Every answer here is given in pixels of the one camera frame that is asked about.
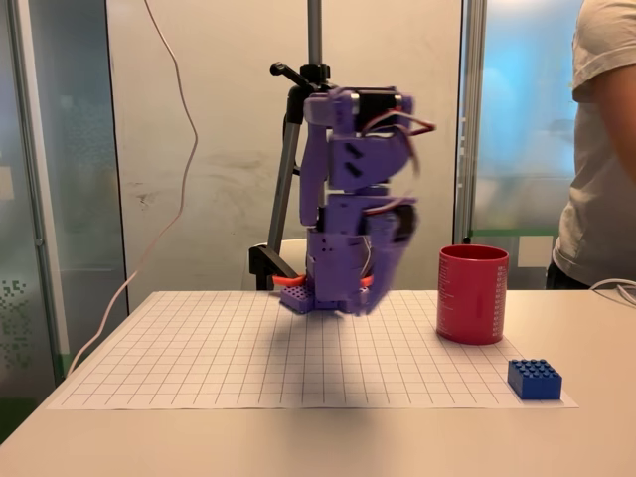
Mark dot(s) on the purple gripper with servo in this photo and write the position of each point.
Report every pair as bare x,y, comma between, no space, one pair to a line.
385,234

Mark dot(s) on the blue toy brick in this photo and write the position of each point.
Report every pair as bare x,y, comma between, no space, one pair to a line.
536,380

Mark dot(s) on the purple robot arm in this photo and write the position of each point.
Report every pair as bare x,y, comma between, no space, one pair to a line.
365,161

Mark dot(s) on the red cup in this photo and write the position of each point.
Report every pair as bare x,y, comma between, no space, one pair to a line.
472,298

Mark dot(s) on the white grid paper sheet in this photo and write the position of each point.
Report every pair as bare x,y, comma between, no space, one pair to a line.
199,358

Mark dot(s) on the person in beige shirt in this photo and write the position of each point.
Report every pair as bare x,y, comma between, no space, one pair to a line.
596,199

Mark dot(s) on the grey and black tripod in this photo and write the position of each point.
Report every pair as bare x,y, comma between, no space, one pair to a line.
314,40

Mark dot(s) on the grey metal frame post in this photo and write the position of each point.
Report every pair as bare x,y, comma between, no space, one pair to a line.
469,124
35,199

